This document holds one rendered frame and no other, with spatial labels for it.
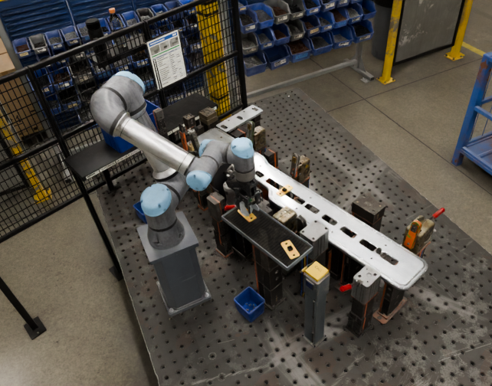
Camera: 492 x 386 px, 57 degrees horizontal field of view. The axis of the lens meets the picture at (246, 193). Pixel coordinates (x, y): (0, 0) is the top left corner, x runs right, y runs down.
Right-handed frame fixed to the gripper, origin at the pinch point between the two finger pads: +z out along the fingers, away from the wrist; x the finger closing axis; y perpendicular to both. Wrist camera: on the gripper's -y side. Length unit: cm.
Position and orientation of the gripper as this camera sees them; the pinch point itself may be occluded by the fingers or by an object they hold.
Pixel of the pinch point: (246, 210)
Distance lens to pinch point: 178.8
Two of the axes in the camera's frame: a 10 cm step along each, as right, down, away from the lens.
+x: 8.1, -4.5, 3.8
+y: 5.8, 5.2, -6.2
